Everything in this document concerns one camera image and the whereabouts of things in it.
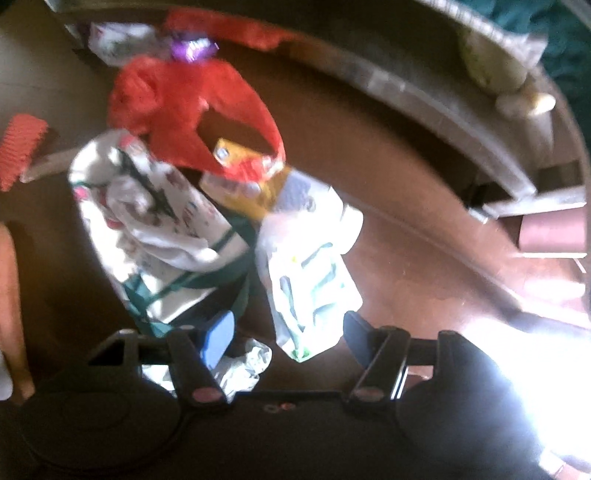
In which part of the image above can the grey bed frame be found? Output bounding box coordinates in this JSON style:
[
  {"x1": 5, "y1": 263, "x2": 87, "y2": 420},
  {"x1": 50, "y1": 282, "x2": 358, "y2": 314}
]
[{"x1": 286, "y1": 0, "x2": 591, "y2": 222}]

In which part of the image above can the white printed bag green trim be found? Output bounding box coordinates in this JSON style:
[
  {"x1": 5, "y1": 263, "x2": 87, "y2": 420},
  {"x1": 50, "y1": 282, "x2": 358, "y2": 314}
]
[{"x1": 68, "y1": 129, "x2": 259, "y2": 337}]

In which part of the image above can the white printed plastic bag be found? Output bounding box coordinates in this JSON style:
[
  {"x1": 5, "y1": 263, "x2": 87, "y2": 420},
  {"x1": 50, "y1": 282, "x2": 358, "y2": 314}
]
[{"x1": 88, "y1": 22, "x2": 171, "y2": 65}]

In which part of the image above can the purple foil wrapper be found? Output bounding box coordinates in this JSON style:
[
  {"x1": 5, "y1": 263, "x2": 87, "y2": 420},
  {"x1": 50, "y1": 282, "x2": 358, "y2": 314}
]
[{"x1": 170, "y1": 36, "x2": 219, "y2": 63}]

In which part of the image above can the yellow cardboard box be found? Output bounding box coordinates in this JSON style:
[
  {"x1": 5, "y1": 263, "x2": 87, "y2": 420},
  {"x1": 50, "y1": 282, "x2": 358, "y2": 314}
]
[{"x1": 201, "y1": 137, "x2": 294, "y2": 217}]

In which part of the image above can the red brush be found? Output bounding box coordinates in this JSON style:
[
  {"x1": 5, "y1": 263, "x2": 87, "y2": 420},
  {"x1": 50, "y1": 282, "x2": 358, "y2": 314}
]
[{"x1": 0, "y1": 114, "x2": 81, "y2": 192}]

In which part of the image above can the person's bare leg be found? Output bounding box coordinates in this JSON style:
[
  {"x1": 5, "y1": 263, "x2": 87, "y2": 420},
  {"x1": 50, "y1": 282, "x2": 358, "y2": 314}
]
[{"x1": 0, "y1": 222, "x2": 37, "y2": 402}]

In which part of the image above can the pink box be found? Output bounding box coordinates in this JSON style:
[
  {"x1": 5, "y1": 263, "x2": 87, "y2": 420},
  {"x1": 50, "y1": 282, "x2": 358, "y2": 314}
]
[{"x1": 519, "y1": 215, "x2": 591, "y2": 257}]

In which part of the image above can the white plastic bag green print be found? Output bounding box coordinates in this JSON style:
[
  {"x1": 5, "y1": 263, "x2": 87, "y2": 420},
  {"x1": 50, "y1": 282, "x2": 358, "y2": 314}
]
[{"x1": 254, "y1": 173, "x2": 365, "y2": 363}]

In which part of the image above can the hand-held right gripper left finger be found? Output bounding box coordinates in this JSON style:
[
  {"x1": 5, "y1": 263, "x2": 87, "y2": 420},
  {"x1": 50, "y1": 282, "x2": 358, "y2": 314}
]
[{"x1": 88, "y1": 310, "x2": 236, "y2": 411}]

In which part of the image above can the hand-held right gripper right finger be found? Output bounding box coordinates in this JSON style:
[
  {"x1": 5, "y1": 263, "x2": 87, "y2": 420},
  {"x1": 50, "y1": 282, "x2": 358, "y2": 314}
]
[{"x1": 344, "y1": 310, "x2": 469, "y2": 403}]

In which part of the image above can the crumpled white paper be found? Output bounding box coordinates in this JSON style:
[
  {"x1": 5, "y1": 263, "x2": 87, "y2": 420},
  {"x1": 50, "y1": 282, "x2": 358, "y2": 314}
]
[{"x1": 141, "y1": 339, "x2": 273, "y2": 402}]

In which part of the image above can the green blanket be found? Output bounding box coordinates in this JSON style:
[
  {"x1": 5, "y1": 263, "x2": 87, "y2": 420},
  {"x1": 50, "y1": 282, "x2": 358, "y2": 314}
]
[{"x1": 462, "y1": 0, "x2": 591, "y2": 153}]

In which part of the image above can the red plastic bag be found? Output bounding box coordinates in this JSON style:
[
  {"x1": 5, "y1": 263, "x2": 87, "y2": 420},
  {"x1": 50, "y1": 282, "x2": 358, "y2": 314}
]
[
  {"x1": 164, "y1": 8, "x2": 301, "y2": 49},
  {"x1": 108, "y1": 58, "x2": 286, "y2": 178}
]

